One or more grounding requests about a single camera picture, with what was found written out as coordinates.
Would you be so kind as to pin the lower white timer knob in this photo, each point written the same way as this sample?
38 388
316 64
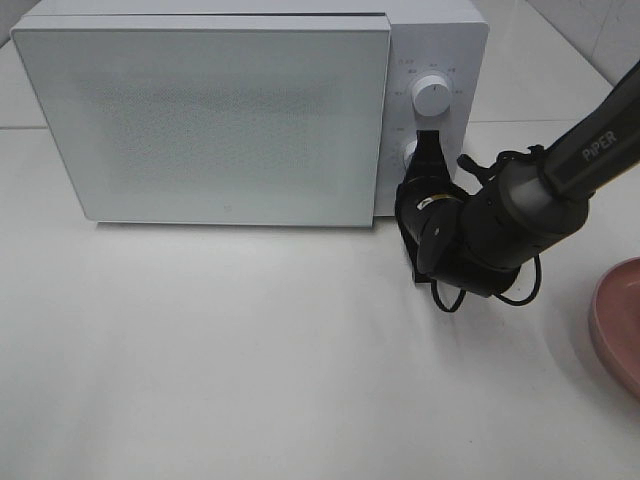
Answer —
408 153

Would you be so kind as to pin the white microwave oven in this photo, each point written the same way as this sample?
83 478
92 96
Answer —
425 36

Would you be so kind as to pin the pink round plate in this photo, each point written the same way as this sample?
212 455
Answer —
614 324

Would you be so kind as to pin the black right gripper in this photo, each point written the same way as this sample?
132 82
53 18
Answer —
426 186

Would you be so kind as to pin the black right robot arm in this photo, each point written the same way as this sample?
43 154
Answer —
528 201

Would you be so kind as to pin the upper white power knob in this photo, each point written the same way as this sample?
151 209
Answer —
431 94

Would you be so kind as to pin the white microwave door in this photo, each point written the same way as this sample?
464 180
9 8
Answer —
203 119

